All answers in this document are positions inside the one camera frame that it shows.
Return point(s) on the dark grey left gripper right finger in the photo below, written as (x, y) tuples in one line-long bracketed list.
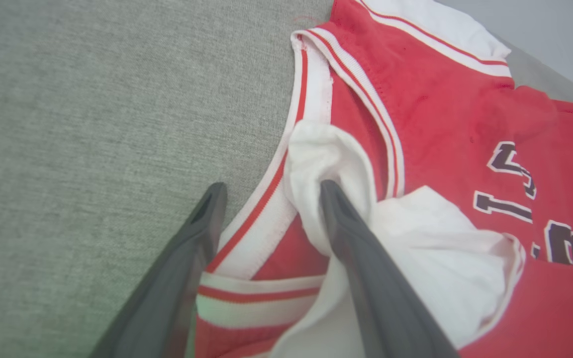
[(381, 298)]

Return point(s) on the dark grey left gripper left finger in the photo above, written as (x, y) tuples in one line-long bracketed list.
[(167, 298)]

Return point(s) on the red and white basketball jersey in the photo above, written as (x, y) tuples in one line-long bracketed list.
[(440, 124)]

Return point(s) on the grey fabric sofa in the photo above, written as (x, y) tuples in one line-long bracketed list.
[(92, 124)]

